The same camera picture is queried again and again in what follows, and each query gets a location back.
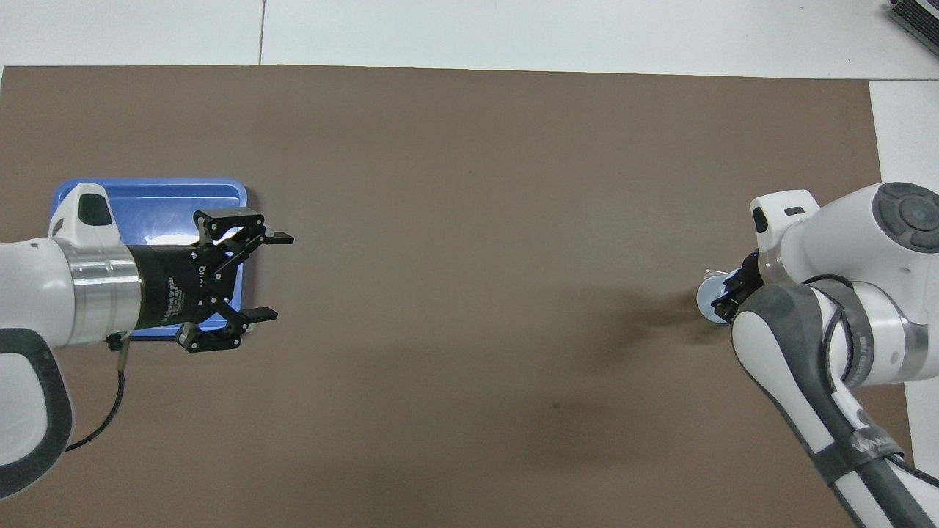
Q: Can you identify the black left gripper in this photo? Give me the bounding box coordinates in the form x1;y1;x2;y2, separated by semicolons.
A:
129;208;295;355

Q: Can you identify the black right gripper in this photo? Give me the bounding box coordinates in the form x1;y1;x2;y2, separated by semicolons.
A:
715;251;764;323

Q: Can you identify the blue plastic tray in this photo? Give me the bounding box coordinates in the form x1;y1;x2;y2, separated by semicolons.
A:
48;178;249;342

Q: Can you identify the pale blue mesh pen cup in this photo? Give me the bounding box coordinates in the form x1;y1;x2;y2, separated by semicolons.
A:
695;268;742;325

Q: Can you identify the brown table mat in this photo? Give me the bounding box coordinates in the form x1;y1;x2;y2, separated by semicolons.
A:
0;65;921;528

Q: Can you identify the dark ribbed device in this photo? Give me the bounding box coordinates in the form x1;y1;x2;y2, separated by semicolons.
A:
886;0;939;58

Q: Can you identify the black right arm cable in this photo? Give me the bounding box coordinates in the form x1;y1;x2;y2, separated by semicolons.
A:
803;273;939;488

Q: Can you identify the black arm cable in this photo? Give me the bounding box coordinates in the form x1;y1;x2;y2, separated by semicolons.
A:
65;331;131;452
803;273;939;488

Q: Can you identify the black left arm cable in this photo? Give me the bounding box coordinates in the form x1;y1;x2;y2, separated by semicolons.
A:
65;331;131;452

